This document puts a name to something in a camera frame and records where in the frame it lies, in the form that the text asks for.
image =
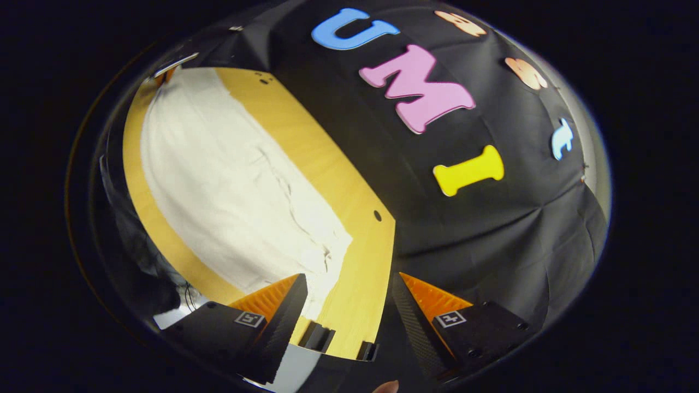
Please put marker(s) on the white jeans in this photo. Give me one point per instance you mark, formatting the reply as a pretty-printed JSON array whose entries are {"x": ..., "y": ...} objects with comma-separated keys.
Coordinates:
[{"x": 229, "y": 185}]

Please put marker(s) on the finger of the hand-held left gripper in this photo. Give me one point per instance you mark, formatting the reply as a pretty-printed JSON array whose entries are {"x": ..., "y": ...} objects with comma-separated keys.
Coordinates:
[{"x": 165, "y": 77}]

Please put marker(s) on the black table edge bracket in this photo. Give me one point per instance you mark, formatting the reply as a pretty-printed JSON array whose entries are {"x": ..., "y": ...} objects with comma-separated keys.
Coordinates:
[
  {"x": 314, "y": 338},
  {"x": 367, "y": 352}
]

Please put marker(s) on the black backdrop cloth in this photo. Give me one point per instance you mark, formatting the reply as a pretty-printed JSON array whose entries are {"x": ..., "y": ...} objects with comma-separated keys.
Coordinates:
[{"x": 491, "y": 234}]

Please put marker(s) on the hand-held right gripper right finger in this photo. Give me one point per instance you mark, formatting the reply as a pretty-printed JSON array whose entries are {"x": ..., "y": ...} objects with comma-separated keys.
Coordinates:
[{"x": 418, "y": 335}]

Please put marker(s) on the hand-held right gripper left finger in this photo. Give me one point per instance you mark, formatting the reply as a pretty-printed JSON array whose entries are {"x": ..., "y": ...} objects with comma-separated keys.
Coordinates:
[{"x": 284, "y": 333}]

